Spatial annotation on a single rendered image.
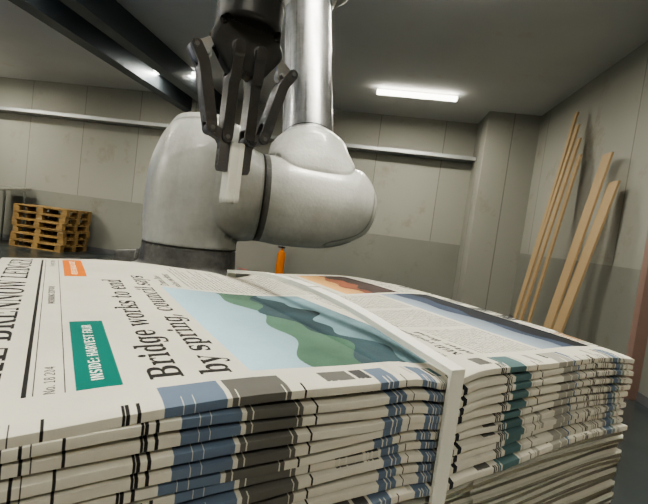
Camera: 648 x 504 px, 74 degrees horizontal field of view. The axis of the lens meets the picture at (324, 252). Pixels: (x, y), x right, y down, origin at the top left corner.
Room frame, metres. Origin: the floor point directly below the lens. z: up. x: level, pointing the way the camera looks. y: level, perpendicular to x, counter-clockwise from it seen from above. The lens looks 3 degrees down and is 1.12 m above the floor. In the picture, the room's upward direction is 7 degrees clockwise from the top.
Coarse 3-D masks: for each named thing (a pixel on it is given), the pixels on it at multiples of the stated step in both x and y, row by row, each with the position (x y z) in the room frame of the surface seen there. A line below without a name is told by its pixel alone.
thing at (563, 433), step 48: (336, 288) 0.40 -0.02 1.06; (384, 288) 0.42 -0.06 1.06; (432, 336) 0.25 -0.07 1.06; (480, 336) 0.27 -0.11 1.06; (528, 336) 0.29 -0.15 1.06; (528, 384) 0.22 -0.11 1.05; (576, 384) 0.25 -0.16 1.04; (624, 384) 0.29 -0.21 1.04; (528, 432) 0.23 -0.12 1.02; (576, 432) 0.25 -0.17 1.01; (480, 480) 0.21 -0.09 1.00; (528, 480) 0.23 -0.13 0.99; (576, 480) 0.26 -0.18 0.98
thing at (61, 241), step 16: (16, 208) 8.01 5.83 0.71; (32, 208) 8.32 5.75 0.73; (48, 208) 7.95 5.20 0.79; (64, 208) 8.57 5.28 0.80; (16, 224) 8.04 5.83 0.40; (32, 224) 8.34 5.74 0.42; (48, 224) 8.29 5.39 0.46; (64, 224) 7.95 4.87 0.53; (80, 224) 8.42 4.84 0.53; (16, 240) 8.10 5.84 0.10; (32, 240) 7.98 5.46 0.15; (48, 240) 8.28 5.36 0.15; (64, 240) 7.95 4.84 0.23; (80, 240) 8.56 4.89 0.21
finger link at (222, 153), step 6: (204, 126) 0.49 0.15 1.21; (204, 132) 0.49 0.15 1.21; (216, 132) 0.49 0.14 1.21; (216, 138) 0.49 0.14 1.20; (222, 144) 0.49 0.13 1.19; (228, 144) 0.49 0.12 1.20; (216, 150) 0.50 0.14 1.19; (222, 150) 0.49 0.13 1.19; (228, 150) 0.49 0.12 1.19; (216, 156) 0.50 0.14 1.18; (222, 156) 0.49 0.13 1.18; (228, 156) 0.49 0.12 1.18; (216, 162) 0.50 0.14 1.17; (222, 162) 0.49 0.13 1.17; (216, 168) 0.50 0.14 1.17; (222, 168) 0.49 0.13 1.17
